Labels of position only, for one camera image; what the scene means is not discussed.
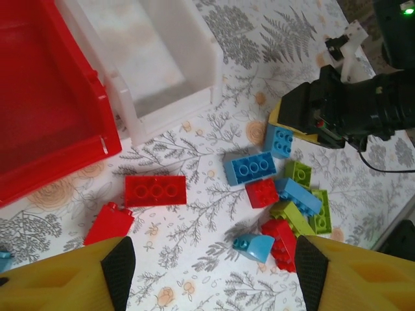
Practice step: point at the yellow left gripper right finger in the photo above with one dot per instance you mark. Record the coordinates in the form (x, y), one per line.
(363, 285)

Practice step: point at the floral tablecloth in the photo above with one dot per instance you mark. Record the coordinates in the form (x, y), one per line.
(201, 259)

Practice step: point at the sloped green lego brick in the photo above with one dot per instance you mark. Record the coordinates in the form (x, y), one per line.
(288, 214)

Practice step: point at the white plastic bin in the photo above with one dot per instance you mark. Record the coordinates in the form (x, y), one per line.
(155, 58)

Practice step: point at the red plastic bin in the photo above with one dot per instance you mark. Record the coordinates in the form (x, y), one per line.
(39, 97)

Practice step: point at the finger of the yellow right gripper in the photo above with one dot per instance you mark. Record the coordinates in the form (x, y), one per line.
(274, 116)

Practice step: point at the wide blue lego brick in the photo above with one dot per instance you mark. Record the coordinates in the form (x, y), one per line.
(249, 168)

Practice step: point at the square red lego brick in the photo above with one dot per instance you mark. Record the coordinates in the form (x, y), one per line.
(261, 193)

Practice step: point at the tall red lego brick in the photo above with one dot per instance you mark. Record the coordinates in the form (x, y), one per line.
(108, 225)

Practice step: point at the wide red lego brick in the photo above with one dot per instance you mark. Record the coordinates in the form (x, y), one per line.
(155, 191)

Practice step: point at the small green lego brick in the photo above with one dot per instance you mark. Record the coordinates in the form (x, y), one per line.
(300, 173)

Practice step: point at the long green lego brick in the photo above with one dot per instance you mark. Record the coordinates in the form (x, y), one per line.
(322, 217)

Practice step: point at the curved light blue lego brick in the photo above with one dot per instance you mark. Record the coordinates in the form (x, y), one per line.
(259, 247)

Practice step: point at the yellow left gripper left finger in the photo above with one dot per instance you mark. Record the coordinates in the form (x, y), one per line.
(48, 285)

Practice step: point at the teal sloped lego brick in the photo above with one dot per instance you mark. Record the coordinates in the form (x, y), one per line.
(4, 260)

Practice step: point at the long narrow blue lego brick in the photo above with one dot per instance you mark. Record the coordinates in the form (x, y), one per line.
(298, 194)

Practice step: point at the square blue lego brick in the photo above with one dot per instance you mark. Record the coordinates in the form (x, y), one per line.
(280, 142)

